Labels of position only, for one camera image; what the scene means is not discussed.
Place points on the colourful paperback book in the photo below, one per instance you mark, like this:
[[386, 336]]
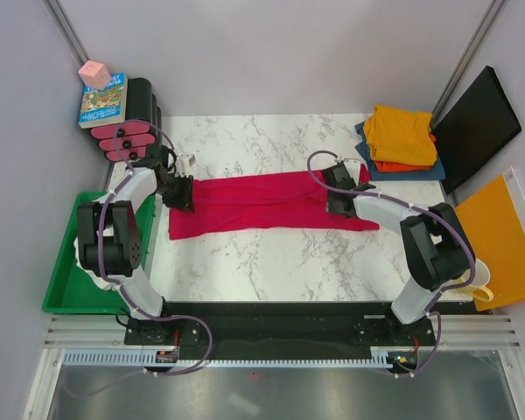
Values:
[[104, 107]]

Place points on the green plastic tray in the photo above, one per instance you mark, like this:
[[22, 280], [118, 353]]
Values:
[[71, 291]]

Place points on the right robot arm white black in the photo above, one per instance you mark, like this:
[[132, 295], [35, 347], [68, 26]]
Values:
[[438, 254]]

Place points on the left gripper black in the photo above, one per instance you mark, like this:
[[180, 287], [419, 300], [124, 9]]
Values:
[[185, 200]]

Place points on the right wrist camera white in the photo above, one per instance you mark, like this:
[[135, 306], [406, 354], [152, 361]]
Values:
[[353, 166]]

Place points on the blue folded t-shirt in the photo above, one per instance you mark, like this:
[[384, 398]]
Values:
[[435, 173]]

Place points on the black flat board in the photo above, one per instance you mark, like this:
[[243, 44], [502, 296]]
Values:
[[480, 124]]

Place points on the white slotted cable duct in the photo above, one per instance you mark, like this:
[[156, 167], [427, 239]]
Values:
[[152, 358]]

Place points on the black pink mini drawer unit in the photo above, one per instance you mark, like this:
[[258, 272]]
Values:
[[135, 138]]

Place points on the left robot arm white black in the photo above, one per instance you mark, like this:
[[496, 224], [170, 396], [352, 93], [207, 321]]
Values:
[[108, 245]]

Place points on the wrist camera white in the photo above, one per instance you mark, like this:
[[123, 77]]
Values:
[[353, 166], [184, 165]]

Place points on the pale yellow mug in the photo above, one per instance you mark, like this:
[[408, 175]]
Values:
[[478, 288]]

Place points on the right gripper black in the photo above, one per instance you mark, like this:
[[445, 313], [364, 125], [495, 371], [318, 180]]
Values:
[[329, 206]]

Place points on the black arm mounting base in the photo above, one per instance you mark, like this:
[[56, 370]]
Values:
[[282, 330]]

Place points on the orange folder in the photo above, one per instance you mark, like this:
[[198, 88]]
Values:
[[495, 233]]

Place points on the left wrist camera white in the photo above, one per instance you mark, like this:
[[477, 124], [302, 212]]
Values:
[[184, 165]]

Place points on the pink cube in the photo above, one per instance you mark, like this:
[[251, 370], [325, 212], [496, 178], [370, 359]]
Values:
[[95, 75]]

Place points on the mustard yellow folded t-shirt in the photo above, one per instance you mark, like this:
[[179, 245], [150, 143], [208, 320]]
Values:
[[399, 135]]

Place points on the white crumpled cloth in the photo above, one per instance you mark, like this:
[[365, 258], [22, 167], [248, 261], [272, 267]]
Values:
[[98, 281]]

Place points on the crimson red t-shirt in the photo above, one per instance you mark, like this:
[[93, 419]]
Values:
[[280, 200]]

